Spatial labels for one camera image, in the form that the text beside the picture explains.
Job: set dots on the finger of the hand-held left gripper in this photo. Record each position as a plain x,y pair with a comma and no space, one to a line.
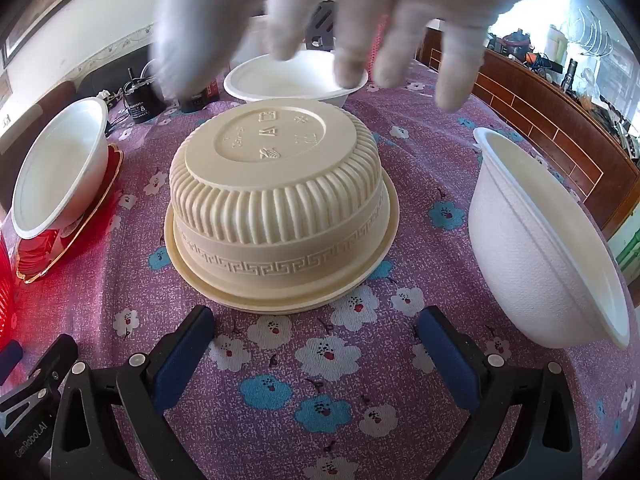
47,370
9,360

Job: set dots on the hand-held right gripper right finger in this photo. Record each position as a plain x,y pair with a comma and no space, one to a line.
445,360

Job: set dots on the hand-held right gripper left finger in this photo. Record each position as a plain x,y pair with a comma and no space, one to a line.
182,360

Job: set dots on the red plate with gold rim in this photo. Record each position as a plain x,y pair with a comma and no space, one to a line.
45,255

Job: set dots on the white paper bowl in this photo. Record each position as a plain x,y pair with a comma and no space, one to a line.
525,240
55,170
280,85

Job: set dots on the person's right hand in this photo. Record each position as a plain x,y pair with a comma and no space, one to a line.
350,0

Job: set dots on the purple floral tablecloth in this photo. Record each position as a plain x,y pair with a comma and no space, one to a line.
310,375

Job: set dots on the brown wooden sideboard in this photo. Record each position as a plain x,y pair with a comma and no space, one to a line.
550,125

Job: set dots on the black box device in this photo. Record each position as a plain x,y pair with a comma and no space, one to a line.
197,102

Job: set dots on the black round device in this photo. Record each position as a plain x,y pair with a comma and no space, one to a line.
142,105

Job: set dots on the black leather sofa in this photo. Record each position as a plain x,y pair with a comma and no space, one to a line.
100,77

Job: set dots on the black flashlight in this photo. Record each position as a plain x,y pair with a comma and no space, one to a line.
570,77

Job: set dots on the white bottle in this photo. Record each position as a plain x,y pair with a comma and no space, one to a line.
555,42

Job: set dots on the framed wall painting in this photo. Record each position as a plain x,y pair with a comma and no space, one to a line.
30,15

